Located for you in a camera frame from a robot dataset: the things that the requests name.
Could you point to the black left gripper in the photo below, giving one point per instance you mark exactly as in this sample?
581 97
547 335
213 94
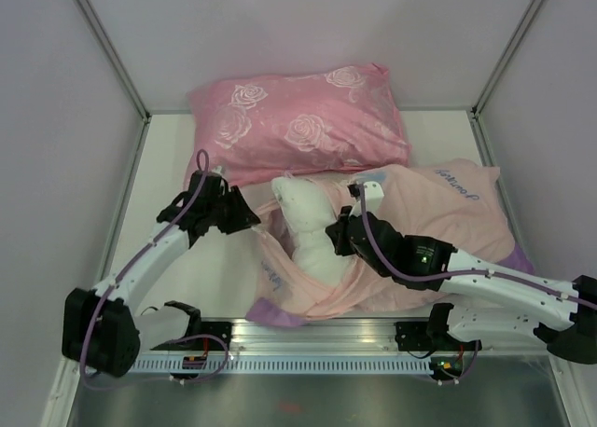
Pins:
242 214

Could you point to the white pillow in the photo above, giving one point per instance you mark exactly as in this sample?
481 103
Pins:
307 212

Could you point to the aluminium frame post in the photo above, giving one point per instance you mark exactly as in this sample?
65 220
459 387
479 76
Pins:
523 28
93 20

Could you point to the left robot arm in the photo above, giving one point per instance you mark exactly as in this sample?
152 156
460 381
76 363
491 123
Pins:
101 327

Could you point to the pink rose-patterned pillow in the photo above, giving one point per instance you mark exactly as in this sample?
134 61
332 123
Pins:
258 128

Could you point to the purple Elsa pillowcase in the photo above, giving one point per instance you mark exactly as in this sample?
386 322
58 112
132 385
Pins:
455 202

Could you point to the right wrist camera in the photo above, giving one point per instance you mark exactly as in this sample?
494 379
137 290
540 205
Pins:
368 197

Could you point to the left aluminium frame post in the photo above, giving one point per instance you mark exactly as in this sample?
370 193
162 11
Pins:
93 20

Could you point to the right aluminium frame post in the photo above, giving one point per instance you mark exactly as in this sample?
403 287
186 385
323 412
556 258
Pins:
523 28

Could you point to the aluminium front rail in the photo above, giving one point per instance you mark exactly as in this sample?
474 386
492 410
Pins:
373 336

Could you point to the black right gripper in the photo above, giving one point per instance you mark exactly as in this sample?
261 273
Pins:
337 230

